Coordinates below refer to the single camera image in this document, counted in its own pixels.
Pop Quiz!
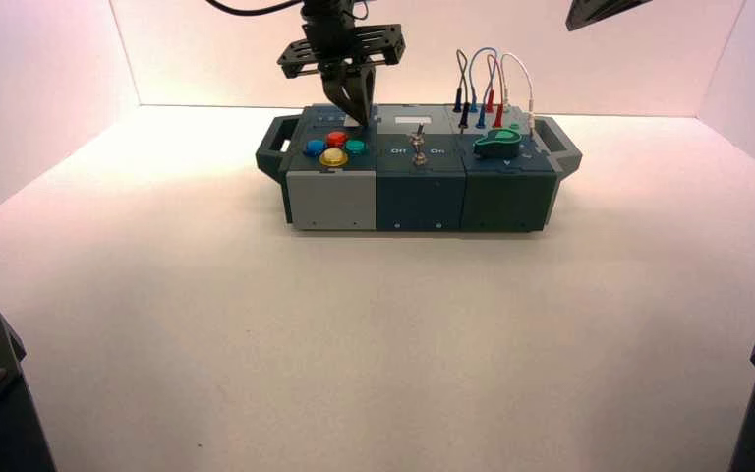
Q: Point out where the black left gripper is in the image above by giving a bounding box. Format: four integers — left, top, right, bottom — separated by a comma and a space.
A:
277, 0, 407, 129

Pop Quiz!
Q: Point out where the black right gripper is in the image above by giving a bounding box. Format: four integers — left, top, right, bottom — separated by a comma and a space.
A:
565, 0, 654, 32

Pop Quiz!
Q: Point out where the dark modular control box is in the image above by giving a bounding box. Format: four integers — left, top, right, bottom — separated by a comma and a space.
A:
255, 103, 583, 234

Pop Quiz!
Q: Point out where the green rotary knob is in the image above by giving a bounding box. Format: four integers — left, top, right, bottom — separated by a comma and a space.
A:
472, 129, 523, 160

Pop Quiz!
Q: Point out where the metal toggle switch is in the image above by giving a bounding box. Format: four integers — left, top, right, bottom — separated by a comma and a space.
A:
408, 125, 430, 167

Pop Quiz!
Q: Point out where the white jumper cable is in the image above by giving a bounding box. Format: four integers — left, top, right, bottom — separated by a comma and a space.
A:
500, 51, 539, 137

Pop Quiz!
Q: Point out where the black jumper cable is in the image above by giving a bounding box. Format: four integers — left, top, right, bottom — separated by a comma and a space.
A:
452, 49, 472, 130

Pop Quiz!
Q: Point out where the blue jumper cable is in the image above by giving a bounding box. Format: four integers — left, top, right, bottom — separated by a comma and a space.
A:
467, 47, 501, 130

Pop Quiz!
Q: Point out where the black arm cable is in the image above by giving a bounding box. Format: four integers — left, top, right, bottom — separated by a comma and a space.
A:
204, 0, 371, 19

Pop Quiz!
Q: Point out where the red jumper cable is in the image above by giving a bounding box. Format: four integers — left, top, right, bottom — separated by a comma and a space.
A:
485, 54, 505, 129

